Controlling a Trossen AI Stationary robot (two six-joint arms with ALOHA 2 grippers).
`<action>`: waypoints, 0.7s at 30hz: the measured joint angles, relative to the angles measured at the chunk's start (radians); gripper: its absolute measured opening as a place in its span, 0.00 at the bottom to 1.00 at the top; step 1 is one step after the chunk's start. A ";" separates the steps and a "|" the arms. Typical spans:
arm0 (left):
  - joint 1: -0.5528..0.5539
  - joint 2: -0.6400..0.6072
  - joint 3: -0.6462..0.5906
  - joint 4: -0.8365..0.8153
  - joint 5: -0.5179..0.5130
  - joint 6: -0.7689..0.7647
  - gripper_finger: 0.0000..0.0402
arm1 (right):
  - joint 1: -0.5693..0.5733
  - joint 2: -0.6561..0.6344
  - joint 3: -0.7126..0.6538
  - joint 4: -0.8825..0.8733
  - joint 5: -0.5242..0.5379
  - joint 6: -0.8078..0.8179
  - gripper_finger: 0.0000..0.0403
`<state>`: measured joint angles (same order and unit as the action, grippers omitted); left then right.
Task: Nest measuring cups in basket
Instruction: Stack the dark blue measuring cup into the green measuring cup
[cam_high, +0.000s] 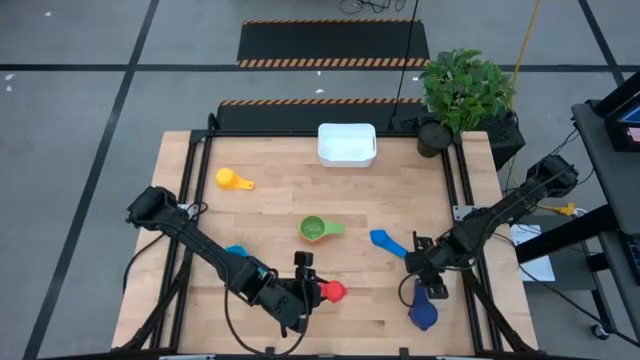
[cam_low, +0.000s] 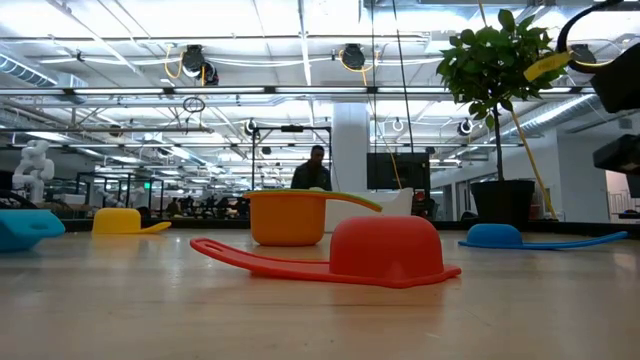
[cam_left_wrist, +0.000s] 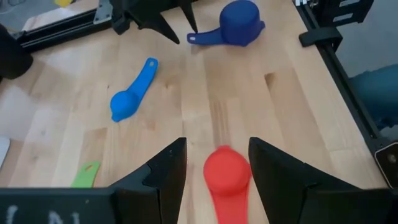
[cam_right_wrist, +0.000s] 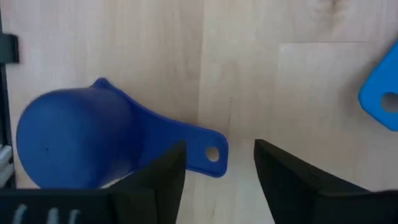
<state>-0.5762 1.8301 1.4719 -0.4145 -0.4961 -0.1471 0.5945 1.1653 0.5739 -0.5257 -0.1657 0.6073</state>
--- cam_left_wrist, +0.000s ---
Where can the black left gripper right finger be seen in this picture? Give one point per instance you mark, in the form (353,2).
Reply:
(295,199)

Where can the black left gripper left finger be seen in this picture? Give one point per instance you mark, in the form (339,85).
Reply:
(140,202)

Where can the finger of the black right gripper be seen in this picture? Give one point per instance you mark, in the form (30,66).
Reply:
(188,12)
(158,26)

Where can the dark blue measuring cup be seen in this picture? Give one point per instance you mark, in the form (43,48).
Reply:
(239,23)

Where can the green measuring cup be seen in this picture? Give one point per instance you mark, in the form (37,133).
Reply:
(85,175)

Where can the red measuring cup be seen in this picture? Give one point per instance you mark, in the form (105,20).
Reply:
(227,174)

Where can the small blue measuring cup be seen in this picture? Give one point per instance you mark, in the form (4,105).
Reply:
(126,104)

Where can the white plastic basket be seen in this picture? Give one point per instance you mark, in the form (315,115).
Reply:
(3,149)

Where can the black plant pot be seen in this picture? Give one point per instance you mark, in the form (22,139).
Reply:
(14,53)

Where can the person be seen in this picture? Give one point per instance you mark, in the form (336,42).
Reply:
(376,93)

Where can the black aluminium table frame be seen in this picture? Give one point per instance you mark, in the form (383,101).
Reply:
(62,31)

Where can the black silver camera box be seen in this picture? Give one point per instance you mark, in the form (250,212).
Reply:
(388,165)

